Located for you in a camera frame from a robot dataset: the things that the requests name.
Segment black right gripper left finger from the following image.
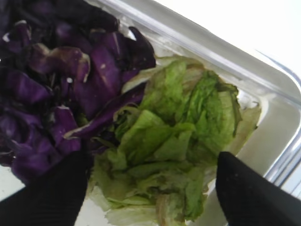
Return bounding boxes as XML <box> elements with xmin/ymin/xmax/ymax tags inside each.
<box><xmin>0</xmin><ymin>151</ymin><xmax>90</xmax><ymax>226</ymax></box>

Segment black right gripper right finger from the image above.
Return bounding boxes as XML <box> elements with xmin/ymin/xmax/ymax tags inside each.
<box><xmin>215</xmin><ymin>152</ymin><xmax>301</xmax><ymax>226</ymax></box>

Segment green lettuce pile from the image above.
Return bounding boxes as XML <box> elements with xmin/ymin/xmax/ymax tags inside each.
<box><xmin>89</xmin><ymin>56</ymin><xmax>261</xmax><ymax>226</ymax></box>

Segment purple cabbage shreds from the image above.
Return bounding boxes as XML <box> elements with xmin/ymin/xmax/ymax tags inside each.
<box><xmin>0</xmin><ymin>0</ymin><xmax>156</xmax><ymax>184</ymax></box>

